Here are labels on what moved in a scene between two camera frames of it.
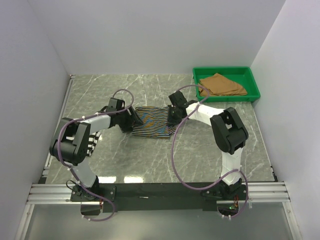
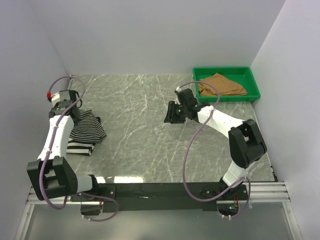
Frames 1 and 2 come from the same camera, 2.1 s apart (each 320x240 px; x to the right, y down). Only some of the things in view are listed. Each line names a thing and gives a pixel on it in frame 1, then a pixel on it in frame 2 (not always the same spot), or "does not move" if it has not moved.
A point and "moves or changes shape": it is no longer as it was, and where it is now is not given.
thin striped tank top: (154, 120) moves or changes shape
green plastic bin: (243, 76) does not move
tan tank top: (218, 85) does not move
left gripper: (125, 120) -> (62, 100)
